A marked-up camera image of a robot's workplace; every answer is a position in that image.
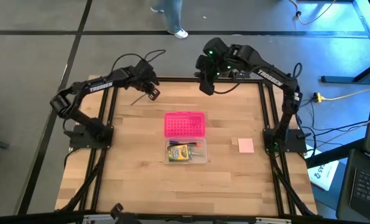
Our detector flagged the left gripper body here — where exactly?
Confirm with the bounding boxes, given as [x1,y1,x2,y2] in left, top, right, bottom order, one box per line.
[130,60,160,93]

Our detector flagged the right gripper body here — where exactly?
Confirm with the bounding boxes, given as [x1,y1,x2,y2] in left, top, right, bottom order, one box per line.
[195,54,217,96]

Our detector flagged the pink-lidded clear pencil case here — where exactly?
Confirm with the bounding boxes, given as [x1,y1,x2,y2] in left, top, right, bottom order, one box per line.
[163,111,208,165]

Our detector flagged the Crayola crayon box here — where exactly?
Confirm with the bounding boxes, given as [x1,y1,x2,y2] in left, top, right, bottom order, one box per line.
[167,144,193,163]

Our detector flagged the yellow-handled scissors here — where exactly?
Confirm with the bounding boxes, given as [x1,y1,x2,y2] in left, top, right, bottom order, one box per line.
[189,147,206,158]

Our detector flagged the sticky note pad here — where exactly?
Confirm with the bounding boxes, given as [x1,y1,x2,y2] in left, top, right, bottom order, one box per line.
[238,138,255,154]

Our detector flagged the black power strip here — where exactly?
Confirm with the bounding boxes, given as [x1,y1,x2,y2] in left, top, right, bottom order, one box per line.
[193,71,251,79]

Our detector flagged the person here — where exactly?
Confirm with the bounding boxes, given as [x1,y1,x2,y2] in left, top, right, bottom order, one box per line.
[149,0,189,40]

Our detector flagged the white printed box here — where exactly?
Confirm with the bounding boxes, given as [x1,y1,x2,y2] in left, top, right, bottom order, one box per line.
[307,146,341,192]

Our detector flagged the black laptop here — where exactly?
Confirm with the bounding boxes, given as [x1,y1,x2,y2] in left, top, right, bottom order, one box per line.
[336,148,370,223]

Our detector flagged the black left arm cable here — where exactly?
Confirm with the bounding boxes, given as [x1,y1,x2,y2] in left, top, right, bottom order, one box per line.
[109,49,167,77]

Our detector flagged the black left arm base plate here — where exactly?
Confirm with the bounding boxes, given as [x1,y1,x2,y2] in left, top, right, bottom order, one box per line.
[68,124,114,149]

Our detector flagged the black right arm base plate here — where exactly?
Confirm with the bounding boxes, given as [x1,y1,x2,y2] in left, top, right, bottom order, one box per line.
[263,128,307,153]

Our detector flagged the black floor cable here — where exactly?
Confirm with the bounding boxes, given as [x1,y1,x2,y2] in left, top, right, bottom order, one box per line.
[293,98,370,149]

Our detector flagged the yellow extension cord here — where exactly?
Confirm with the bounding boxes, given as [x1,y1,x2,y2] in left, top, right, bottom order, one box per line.
[313,86,370,103]

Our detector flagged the beige floor cable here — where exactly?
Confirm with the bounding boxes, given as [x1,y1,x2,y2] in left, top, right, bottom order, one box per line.
[289,0,337,26]

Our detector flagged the black cable bundle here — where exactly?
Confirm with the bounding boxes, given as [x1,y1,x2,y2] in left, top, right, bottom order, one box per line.
[271,154,317,217]
[60,148,106,213]

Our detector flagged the small black mount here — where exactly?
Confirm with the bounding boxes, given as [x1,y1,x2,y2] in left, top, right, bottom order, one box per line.
[109,202,132,224]

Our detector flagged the metal desk leg frame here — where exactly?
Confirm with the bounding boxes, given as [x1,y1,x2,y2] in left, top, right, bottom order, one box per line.
[320,0,370,85]

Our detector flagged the silver bracket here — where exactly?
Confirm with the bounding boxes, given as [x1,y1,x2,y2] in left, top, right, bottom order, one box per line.
[254,217,293,224]

